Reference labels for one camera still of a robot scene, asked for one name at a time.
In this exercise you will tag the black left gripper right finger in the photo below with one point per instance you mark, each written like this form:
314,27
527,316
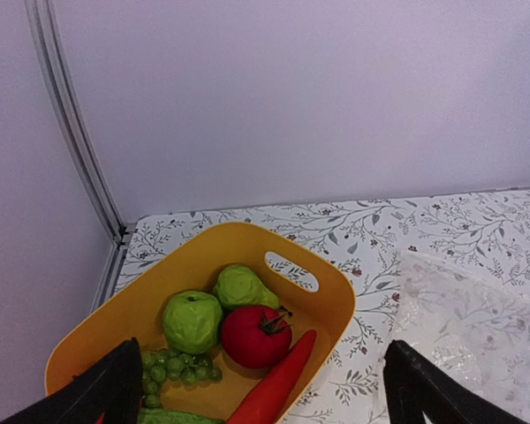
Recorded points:
417,391

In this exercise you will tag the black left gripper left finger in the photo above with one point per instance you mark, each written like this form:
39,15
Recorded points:
108,392

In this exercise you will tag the clear zip top bag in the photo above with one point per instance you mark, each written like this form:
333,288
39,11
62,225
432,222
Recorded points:
477,334

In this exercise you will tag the green toy apple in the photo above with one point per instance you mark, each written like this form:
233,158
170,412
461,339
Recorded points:
191,321

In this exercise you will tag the red toy tomato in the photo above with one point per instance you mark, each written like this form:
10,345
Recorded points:
256,336

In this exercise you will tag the green toy pear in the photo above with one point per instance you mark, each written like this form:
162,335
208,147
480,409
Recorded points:
238,286

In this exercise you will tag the green toy cucumber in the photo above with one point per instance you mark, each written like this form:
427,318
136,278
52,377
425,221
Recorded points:
163,416

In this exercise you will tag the green toy grape bunch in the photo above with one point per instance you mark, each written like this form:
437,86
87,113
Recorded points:
171,365

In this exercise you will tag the yellow plastic basket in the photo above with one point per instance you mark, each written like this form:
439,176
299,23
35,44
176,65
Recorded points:
319,296

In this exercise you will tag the red toy chili pepper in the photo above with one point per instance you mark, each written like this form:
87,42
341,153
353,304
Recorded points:
264,403

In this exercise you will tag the floral tablecloth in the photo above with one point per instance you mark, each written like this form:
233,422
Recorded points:
487,234

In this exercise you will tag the left aluminium frame post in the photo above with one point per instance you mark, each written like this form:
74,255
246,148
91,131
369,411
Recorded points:
63,96

